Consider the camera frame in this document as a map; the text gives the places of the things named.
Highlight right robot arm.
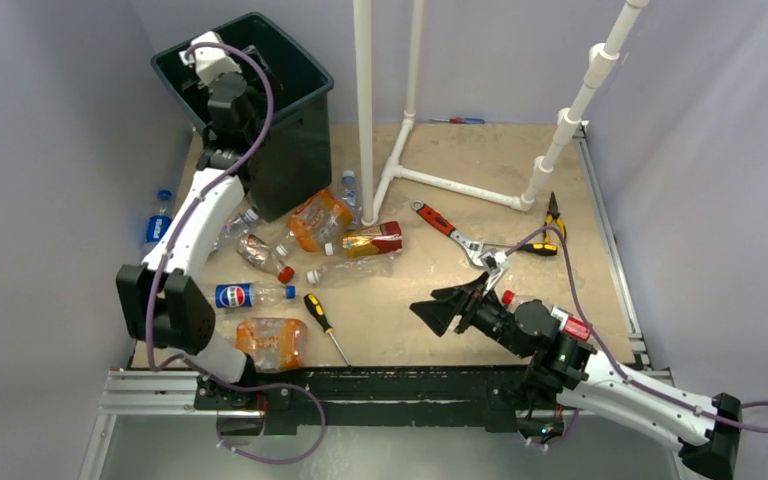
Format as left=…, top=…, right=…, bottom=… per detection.
left=410, top=275, right=741, bottom=479

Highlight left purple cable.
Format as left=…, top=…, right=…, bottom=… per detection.
left=144, top=40, right=277, bottom=392

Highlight white PVC pipe frame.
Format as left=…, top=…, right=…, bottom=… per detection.
left=352, top=0, right=652, bottom=231

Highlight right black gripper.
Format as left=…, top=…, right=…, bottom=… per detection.
left=410, top=271, right=527, bottom=358

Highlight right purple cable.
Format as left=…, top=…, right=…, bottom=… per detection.
left=504, top=225, right=768, bottom=436

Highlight yellow black pliers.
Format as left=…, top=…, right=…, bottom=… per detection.
left=544, top=191, right=567, bottom=240

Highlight red gold label bottle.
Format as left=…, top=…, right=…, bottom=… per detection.
left=323, top=221, right=403, bottom=259

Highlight pepsi bottle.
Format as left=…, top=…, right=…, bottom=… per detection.
left=207, top=282, right=297, bottom=310
left=141, top=189, right=174, bottom=257

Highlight yellow black screwdriver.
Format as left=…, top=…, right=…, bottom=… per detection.
left=303, top=294, right=351, bottom=366

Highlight dark green plastic bin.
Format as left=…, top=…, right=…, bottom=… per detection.
left=150, top=12, right=334, bottom=222

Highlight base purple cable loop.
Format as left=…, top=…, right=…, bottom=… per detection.
left=215, top=382, right=327, bottom=466

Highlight small red blue screwdriver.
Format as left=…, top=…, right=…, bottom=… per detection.
left=429, top=117, right=486, bottom=125

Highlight clear small water bottle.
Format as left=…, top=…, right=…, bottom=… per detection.
left=337, top=170, right=362, bottom=229

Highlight orange label bottle near bin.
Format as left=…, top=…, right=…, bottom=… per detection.
left=274, top=189, right=353, bottom=257

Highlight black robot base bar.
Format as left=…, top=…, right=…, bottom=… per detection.
left=194, top=365, right=573, bottom=442

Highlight crushed clear bottle left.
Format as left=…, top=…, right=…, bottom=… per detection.
left=212, top=208, right=262, bottom=253

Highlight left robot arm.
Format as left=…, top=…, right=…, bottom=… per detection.
left=117, top=41, right=275, bottom=409

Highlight Pepsi bottle by wall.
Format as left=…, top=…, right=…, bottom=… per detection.
left=141, top=189, right=174, bottom=257

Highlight red cap clear bottle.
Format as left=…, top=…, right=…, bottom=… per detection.
left=236, top=234, right=295, bottom=284

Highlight red handle adjustable wrench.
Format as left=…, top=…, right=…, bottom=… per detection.
left=411, top=200, right=484, bottom=268

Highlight clear bottle white cap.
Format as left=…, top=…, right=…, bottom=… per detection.
left=305, top=255, right=396, bottom=287

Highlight orange label bottle front left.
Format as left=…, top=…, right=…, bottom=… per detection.
left=235, top=317, right=308, bottom=373

